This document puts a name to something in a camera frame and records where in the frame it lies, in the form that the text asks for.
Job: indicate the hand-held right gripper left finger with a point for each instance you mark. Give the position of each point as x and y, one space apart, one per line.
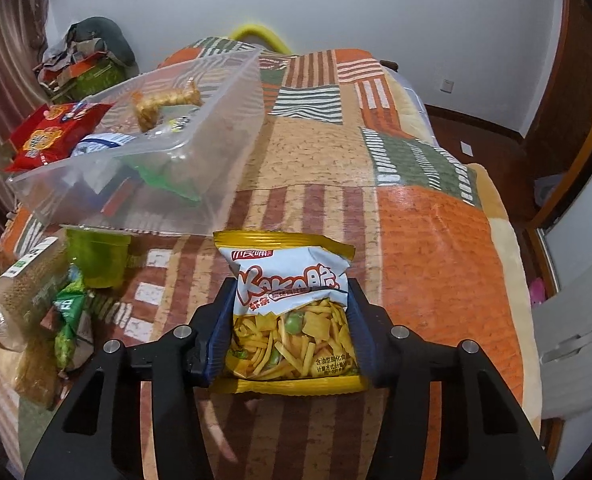
221 340

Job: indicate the pile of clothes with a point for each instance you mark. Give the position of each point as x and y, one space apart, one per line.
91 35

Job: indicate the red snack packet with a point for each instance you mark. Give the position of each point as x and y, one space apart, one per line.
46 137

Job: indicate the clear golden biscuit packet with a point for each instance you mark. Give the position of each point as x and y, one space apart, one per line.
161 100

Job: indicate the green jelly cup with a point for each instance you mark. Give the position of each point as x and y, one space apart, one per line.
96 257

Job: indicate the brown cake packet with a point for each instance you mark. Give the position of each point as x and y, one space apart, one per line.
38 370

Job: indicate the striped brown curtain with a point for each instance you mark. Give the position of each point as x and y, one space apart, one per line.
6 85

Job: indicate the white wall socket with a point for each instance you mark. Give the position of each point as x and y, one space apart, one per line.
467 148
446 85

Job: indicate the green strip snack packet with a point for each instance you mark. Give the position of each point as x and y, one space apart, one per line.
166 180

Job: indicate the green patterned bag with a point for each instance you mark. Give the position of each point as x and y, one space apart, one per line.
91 77

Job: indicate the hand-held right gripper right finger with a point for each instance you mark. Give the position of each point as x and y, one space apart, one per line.
361 330

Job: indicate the brown bread loaf packet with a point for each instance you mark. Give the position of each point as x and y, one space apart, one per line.
21 290

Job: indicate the yellow curved tube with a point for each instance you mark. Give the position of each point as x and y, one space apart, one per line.
256 32

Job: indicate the white bed mattress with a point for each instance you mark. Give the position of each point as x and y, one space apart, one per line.
416 100

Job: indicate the yellow snack mix packet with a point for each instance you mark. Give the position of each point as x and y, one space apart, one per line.
286 310

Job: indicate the pink slipper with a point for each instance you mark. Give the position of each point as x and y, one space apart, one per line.
537 292

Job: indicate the clear plastic storage box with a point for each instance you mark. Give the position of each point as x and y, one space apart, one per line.
216 160

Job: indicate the green pea packet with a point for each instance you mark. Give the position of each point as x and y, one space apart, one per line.
71 325

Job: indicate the blue white snack packet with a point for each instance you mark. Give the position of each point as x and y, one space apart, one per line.
101 142

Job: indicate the wooden door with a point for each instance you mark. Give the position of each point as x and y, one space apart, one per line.
576 85

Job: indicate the white sliding wardrobe door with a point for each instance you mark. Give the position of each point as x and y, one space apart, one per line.
576 310

